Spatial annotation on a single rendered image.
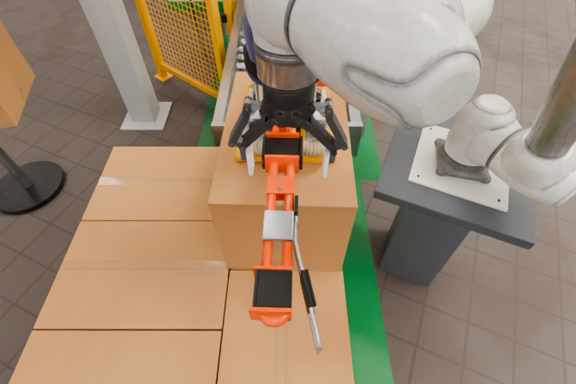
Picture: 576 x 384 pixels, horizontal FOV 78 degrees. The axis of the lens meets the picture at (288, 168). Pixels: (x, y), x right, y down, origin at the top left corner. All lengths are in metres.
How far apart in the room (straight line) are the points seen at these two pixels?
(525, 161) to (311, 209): 0.59
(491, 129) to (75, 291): 1.43
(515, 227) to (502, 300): 0.82
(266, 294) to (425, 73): 0.48
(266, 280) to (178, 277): 0.70
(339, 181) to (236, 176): 0.29
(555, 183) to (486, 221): 0.23
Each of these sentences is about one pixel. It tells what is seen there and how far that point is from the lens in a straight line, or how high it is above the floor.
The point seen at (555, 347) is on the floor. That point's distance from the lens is 2.13.
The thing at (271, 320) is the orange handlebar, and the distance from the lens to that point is 0.66.
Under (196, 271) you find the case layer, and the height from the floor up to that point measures 0.54.
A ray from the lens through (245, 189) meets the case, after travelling 0.98.
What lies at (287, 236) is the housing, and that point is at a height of 1.10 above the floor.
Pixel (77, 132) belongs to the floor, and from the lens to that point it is 2.89.
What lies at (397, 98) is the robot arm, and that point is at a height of 1.55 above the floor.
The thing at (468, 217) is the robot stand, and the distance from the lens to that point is 1.29.
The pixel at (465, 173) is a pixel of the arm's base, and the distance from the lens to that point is 1.36.
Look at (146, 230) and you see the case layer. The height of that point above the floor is 0.54.
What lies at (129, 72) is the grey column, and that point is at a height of 0.43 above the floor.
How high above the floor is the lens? 1.72
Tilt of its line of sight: 49 degrees down
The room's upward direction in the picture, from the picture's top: straight up
